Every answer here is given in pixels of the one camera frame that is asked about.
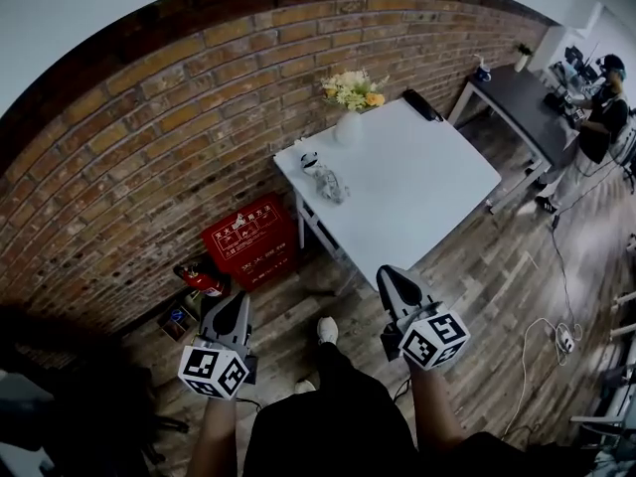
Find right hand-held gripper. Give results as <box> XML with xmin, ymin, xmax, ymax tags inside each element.
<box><xmin>375</xmin><ymin>264</ymin><xmax>472</xmax><ymax>372</ymax></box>

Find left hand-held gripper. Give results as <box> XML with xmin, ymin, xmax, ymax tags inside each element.
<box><xmin>178</xmin><ymin>291</ymin><xmax>258</xmax><ymax>402</ymax></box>

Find person's right forearm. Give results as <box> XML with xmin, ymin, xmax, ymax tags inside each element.
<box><xmin>408</xmin><ymin>364</ymin><xmax>479</xmax><ymax>452</ymax></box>

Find person's left forearm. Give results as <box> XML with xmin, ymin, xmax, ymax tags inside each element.
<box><xmin>185</xmin><ymin>394</ymin><xmax>240</xmax><ymax>477</ymax></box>

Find red fire extinguisher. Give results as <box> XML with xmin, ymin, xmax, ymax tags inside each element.
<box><xmin>172</xmin><ymin>260</ymin><xmax>233</xmax><ymax>300</ymax></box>

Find small dark open box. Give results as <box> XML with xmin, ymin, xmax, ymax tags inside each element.
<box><xmin>157</xmin><ymin>304</ymin><xmax>198</xmax><ymax>343</ymax></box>

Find red fire extinguisher box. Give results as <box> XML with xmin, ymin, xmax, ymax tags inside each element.
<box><xmin>199</xmin><ymin>191</ymin><xmax>300</xmax><ymax>293</ymax></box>

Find white square table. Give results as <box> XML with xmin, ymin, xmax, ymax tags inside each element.
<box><xmin>273</xmin><ymin>97</ymin><xmax>503</xmax><ymax>293</ymax></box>

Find grey white plush toy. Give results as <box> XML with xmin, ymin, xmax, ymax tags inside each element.
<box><xmin>298</xmin><ymin>151</ymin><xmax>353</xmax><ymax>207</ymax></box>

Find black office chair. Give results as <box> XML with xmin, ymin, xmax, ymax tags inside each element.
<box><xmin>118</xmin><ymin>365</ymin><xmax>191</xmax><ymax>466</ymax></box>

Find person's black trousers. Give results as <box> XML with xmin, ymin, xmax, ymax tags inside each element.
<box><xmin>241</xmin><ymin>340</ymin><xmax>597</xmax><ymax>477</ymax></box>

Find white round vase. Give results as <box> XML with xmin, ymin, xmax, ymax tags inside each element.
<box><xmin>333</xmin><ymin>109</ymin><xmax>365</xmax><ymax>146</ymax></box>

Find yellow white flower bouquet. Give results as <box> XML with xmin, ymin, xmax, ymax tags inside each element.
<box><xmin>319</xmin><ymin>68</ymin><xmax>392</xmax><ymax>114</ymax></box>

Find dark grey table white legs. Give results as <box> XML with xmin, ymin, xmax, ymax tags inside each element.
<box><xmin>448</xmin><ymin>63</ymin><xmax>581</xmax><ymax>216</ymax></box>

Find black devices on table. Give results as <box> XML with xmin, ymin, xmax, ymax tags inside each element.
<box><xmin>543</xmin><ymin>90</ymin><xmax>588</xmax><ymax>124</ymax></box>

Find small plant in white pot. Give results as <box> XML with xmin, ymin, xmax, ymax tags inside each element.
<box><xmin>513</xmin><ymin>42</ymin><xmax>536</xmax><ymax>74</ymax></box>

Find desk with monitors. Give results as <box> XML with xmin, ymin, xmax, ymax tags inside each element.
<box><xmin>548</xmin><ymin>45</ymin><xmax>606</xmax><ymax>89</ymax></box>

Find white power cable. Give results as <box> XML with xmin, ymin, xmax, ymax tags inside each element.
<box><xmin>500</xmin><ymin>315</ymin><xmax>583</xmax><ymax>439</ymax></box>

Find black floor cable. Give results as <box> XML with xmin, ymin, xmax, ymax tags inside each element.
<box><xmin>548</xmin><ymin>164</ymin><xmax>605</xmax><ymax>330</ymax></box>

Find white desk frame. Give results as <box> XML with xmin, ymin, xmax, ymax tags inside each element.
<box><xmin>569</xmin><ymin>290</ymin><xmax>636</xmax><ymax>466</ymax></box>

